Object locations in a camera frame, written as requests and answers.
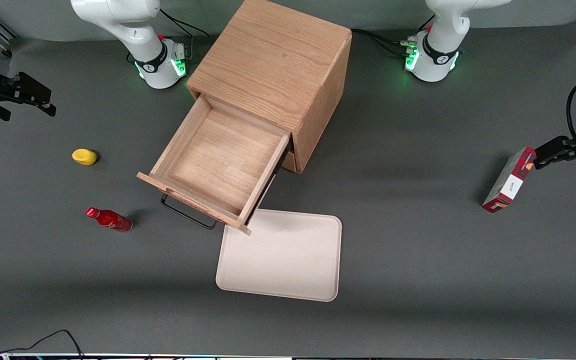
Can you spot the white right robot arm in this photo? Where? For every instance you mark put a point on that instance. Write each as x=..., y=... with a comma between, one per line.
x=138, y=35

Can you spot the red and white box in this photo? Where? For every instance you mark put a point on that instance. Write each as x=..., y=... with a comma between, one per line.
x=510, y=180

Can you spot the wooden drawer front panel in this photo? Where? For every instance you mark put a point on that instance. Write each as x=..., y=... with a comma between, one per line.
x=290, y=161

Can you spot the yellow lemon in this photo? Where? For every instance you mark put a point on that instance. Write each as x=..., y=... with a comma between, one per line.
x=84, y=157

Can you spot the beige rectangular tray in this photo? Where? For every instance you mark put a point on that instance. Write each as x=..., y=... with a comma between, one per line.
x=283, y=255

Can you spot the red bottle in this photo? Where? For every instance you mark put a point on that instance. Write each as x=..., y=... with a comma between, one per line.
x=110, y=220

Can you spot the wooden drawer cabinet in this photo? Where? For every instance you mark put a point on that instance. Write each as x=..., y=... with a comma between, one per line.
x=268, y=60

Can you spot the wooden drawer with light interior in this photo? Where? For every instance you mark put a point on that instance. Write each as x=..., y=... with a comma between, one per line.
x=218, y=155

